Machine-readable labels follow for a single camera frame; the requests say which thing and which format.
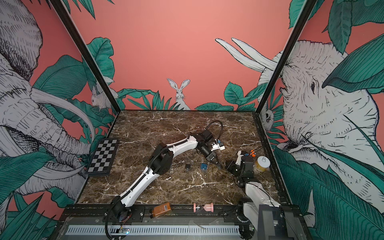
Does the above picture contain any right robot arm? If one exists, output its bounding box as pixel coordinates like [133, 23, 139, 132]
[226, 151, 305, 240]

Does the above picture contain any yellow white can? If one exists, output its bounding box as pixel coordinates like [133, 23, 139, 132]
[256, 156, 271, 172]

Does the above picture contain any blue padlock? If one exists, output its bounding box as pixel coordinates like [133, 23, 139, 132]
[200, 163, 208, 172]

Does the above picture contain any pink hourglass timer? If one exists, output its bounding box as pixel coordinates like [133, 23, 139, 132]
[193, 203, 214, 213]

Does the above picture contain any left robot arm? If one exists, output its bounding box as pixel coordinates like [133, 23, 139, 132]
[105, 130, 225, 223]

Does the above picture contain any white perforated rail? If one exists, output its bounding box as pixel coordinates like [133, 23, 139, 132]
[65, 225, 240, 237]

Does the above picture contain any checkerboard calibration board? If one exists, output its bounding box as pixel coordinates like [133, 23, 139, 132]
[86, 138, 120, 176]

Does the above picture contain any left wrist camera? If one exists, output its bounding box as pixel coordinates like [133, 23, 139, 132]
[211, 139, 225, 151]

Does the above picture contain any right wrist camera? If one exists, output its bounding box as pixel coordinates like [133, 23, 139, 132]
[236, 151, 245, 166]

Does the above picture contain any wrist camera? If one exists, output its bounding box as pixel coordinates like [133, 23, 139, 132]
[236, 151, 245, 166]
[211, 139, 225, 151]

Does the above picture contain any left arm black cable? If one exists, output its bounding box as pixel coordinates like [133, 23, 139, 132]
[206, 119, 224, 142]

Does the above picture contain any black base frame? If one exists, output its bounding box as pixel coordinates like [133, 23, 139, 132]
[61, 203, 301, 224]

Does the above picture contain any orange box device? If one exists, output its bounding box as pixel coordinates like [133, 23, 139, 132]
[150, 202, 172, 219]

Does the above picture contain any small orange toy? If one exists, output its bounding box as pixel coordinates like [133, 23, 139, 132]
[249, 149, 258, 158]

